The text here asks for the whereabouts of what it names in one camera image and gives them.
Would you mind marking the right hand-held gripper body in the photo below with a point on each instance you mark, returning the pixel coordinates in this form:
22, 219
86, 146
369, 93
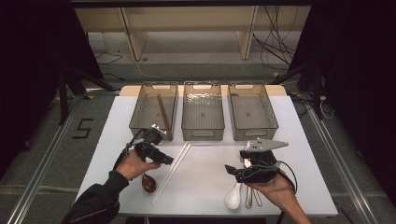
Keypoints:
264, 145

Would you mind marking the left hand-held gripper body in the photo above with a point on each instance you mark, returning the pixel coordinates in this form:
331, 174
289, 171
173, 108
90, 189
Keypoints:
151, 137

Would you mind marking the white chopstick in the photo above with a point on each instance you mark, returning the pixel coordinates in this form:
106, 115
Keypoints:
173, 172
169, 172

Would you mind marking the clear grey plastic bin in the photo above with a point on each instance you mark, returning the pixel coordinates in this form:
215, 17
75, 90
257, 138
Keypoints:
149, 115
252, 115
203, 115

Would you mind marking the red-brown wooden spoon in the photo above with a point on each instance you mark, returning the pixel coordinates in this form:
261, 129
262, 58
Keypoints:
149, 184

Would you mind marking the white ceramic spoon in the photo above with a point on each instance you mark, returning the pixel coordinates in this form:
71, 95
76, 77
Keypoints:
233, 199

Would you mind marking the brown wooden chopstick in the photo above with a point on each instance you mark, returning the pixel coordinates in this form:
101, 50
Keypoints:
162, 109
165, 110

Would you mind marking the metal table knife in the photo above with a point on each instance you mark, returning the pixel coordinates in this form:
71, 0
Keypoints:
248, 199

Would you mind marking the metal fork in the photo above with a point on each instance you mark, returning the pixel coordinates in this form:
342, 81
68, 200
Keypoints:
258, 199

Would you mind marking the person's left hand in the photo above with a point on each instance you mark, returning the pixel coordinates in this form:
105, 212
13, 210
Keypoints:
132, 166

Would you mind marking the person's right hand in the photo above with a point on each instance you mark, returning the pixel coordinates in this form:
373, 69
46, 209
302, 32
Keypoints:
280, 193

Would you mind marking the white table board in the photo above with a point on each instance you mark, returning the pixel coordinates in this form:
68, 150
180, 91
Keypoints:
202, 174

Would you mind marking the wooden table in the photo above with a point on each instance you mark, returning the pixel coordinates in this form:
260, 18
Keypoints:
129, 90

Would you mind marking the yellow tape piece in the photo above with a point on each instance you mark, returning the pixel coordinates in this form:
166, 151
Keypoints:
275, 75
89, 97

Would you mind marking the black metal stand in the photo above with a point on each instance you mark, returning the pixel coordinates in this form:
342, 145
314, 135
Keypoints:
317, 93
63, 99

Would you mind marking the light wooden shelf unit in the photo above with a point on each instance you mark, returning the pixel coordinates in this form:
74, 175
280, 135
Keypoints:
137, 37

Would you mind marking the black curtain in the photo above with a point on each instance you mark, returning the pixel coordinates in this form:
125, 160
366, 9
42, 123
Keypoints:
31, 62
358, 62

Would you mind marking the short aluminium rail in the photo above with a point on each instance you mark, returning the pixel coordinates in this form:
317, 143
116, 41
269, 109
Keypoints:
102, 91

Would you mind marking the long aluminium rail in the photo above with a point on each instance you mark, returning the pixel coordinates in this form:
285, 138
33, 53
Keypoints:
37, 180
342, 174

